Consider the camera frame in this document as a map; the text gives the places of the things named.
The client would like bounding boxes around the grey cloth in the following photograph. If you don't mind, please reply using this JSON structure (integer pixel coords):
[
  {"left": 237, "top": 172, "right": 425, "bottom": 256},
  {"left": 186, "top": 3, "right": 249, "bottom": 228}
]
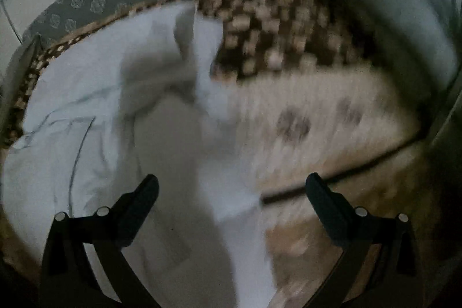
[{"left": 0, "top": 34, "right": 41, "bottom": 130}]

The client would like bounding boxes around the grey green cushion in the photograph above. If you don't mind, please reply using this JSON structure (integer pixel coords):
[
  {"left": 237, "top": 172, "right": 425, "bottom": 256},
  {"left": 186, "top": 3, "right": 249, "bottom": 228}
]
[{"left": 310, "top": 0, "right": 460, "bottom": 107}]

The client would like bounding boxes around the floral plush blanket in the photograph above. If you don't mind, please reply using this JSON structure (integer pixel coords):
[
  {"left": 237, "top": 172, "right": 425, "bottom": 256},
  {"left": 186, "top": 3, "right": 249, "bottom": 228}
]
[{"left": 0, "top": 0, "right": 434, "bottom": 308}]

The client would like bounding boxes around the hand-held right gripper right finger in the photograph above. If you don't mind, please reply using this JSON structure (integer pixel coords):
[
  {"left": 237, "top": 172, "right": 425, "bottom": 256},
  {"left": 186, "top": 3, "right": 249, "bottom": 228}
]
[{"left": 303, "top": 172, "right": 426, "bottom": 308}]

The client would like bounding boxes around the white puffer jacket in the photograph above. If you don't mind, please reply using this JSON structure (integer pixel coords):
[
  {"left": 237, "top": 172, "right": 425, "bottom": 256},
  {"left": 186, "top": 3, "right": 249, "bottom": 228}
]
[{"left": 0, "top": 1, "right": 278, "bottom": 308}]

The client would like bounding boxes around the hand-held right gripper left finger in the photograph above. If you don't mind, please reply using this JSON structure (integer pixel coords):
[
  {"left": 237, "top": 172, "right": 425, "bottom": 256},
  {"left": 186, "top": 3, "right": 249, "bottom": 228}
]
[{"left": 38, "top": 174, "right": 161, "bottom": 308}]

